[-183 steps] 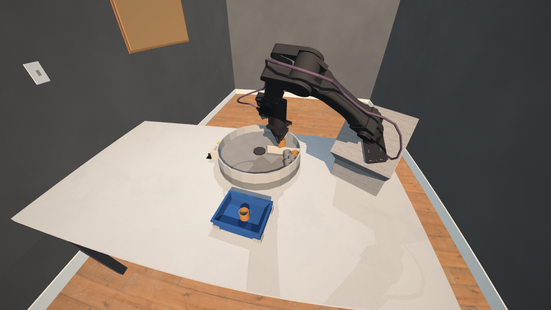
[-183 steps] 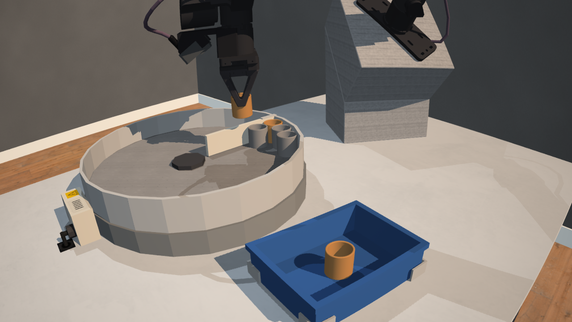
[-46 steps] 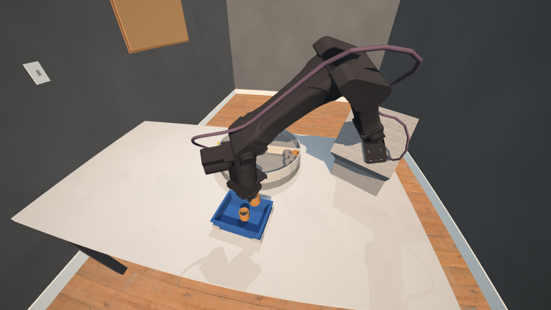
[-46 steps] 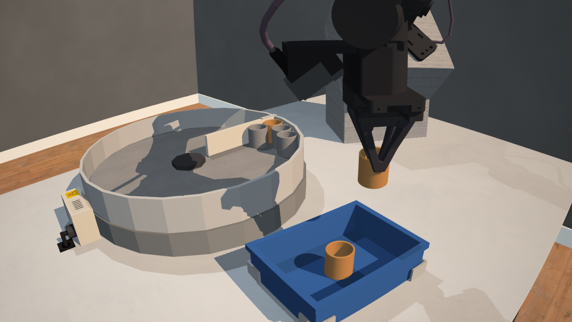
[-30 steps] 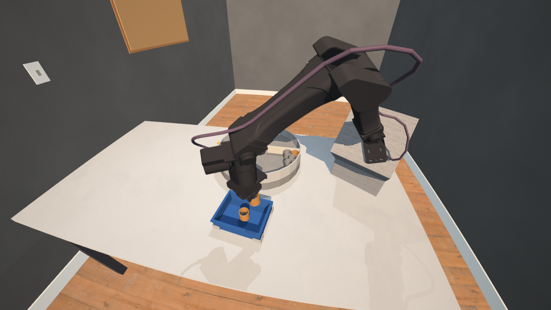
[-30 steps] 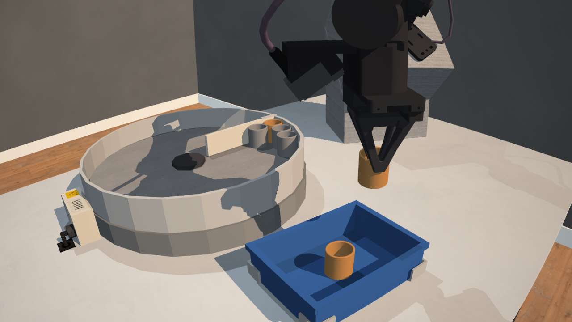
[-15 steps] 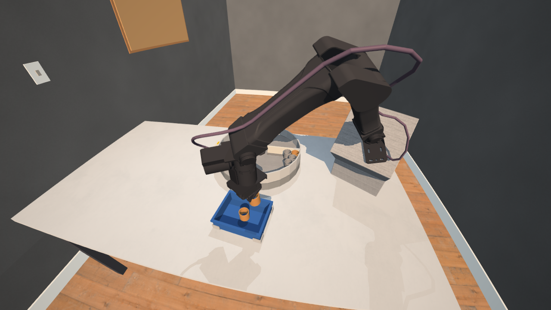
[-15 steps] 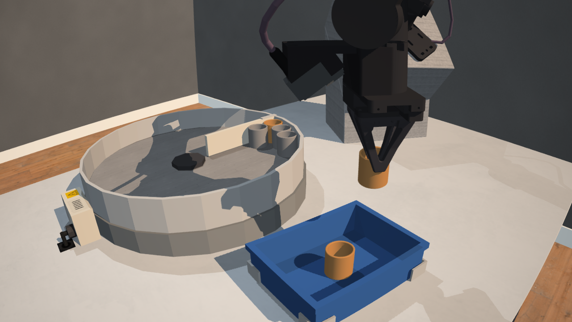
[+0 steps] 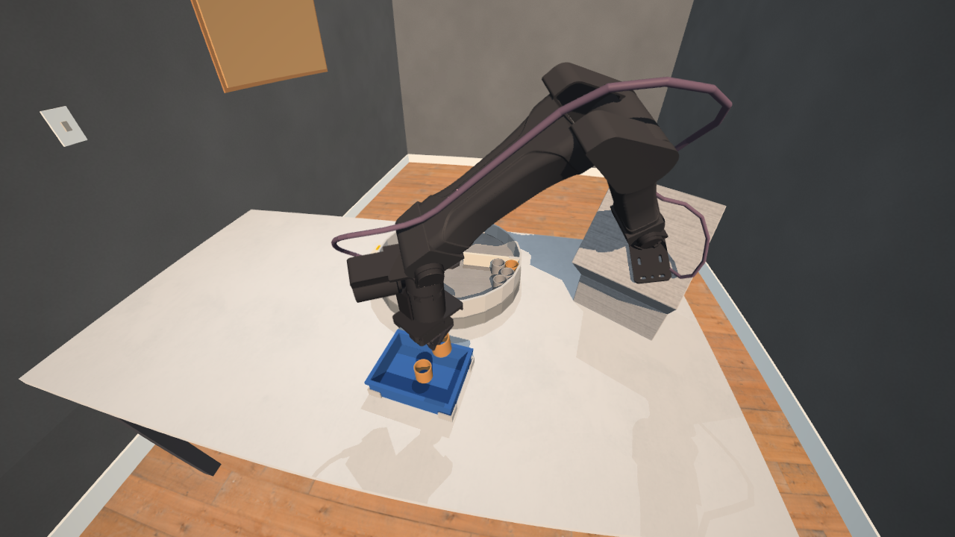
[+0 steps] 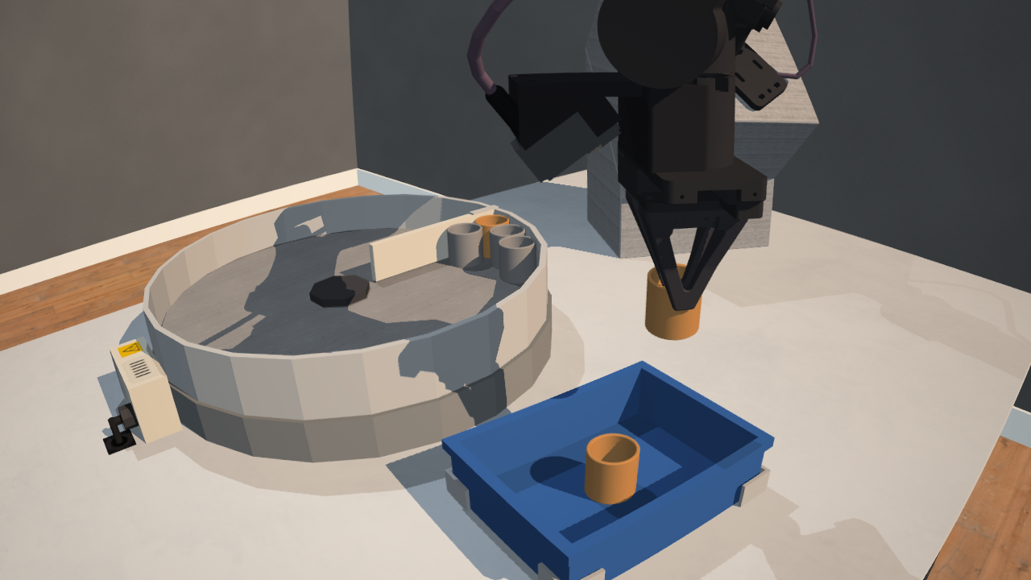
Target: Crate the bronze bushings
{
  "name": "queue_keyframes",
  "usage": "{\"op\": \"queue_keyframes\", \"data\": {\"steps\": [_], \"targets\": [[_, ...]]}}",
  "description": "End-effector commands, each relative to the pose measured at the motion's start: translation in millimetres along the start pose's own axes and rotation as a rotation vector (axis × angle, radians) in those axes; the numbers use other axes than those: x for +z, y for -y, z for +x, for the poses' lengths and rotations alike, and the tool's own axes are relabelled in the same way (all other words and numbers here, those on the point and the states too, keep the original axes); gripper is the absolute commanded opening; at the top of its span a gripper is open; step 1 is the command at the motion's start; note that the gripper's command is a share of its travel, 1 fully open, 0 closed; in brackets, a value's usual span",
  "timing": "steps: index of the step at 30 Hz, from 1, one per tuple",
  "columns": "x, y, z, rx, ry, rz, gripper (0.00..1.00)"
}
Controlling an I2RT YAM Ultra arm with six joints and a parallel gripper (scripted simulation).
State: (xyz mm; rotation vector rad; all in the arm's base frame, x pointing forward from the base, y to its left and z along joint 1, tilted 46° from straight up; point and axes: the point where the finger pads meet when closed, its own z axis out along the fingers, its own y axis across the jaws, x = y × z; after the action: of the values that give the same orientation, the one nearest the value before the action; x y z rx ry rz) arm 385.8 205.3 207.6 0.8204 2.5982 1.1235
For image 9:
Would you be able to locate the blue open crate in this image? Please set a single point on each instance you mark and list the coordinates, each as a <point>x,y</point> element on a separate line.
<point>395,377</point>

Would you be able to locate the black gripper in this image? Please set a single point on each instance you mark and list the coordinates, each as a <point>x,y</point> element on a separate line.
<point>431,318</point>

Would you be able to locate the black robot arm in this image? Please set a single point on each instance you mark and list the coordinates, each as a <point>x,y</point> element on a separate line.
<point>628,148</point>

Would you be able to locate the beige round turntable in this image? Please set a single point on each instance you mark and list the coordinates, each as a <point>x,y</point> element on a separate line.
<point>470,280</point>

